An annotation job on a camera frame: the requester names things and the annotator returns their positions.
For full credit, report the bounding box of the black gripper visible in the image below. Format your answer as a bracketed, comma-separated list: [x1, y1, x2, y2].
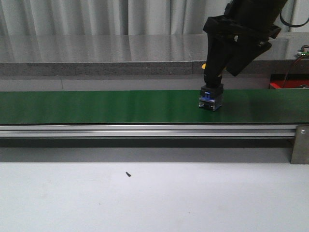
[203, 0, 287, 87]

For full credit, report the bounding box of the yellow mushroom push button switch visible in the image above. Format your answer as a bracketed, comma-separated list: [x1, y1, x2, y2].
[198, 72, 224, 111]

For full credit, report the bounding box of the red plastic bin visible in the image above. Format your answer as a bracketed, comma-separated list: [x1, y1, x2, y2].
[269, 74, 309, 89]

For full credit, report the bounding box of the green conveyor belt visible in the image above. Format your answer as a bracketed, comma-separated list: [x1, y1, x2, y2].
[0, 89, 309, 124]

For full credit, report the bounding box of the green circuit board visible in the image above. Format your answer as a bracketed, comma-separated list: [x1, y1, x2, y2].
[295, 45, 309, 58]

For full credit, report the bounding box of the grey stone counter slab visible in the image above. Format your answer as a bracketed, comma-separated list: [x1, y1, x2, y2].
[0, 32, 309, 77]

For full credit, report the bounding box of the white pleated curtain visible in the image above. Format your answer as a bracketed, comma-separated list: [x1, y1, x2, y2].
[0, 0, 296, 36]

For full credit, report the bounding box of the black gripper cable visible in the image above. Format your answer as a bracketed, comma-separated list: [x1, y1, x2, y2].
[280, 8, 309, 28]

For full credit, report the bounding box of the steel conveyor mounting bracket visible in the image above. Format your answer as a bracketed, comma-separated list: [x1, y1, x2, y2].
[291, 125, 309, 164]

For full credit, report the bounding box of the aluminium conveyor side rail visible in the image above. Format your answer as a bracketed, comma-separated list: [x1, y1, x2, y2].
[0, 124, 297, 138]

